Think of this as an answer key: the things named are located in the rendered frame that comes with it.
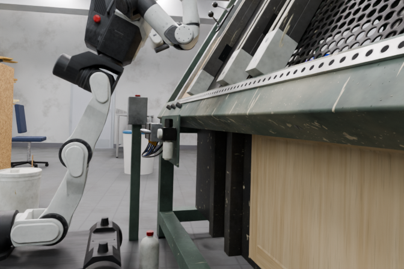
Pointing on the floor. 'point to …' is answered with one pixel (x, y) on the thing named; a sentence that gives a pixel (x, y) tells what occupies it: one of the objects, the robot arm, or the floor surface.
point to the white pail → (20, 188)
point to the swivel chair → (25, 137)
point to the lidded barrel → (146, 166)
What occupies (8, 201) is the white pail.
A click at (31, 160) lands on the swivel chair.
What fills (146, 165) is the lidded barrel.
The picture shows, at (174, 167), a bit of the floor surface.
